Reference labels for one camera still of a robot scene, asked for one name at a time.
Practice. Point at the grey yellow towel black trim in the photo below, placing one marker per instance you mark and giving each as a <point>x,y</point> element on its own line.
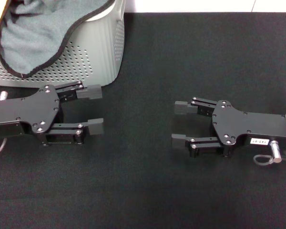
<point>26,38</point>

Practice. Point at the grey perforated storage box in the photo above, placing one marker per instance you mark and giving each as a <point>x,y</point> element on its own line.
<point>97,47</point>

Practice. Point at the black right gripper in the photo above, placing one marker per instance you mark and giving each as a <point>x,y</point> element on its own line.
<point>243,126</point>

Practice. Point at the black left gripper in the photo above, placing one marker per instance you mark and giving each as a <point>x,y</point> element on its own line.
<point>31,112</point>

